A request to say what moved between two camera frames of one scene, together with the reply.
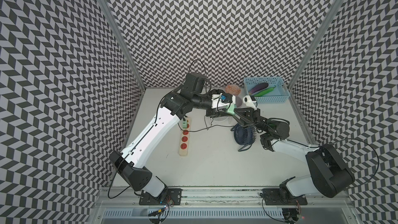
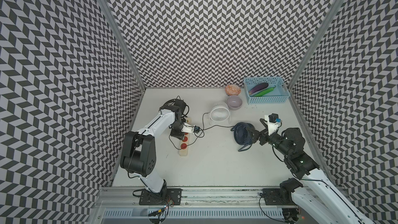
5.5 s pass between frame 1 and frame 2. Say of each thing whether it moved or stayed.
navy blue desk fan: stayed
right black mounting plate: stayed
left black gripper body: moved
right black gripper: moved
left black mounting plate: stayed
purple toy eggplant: stayed
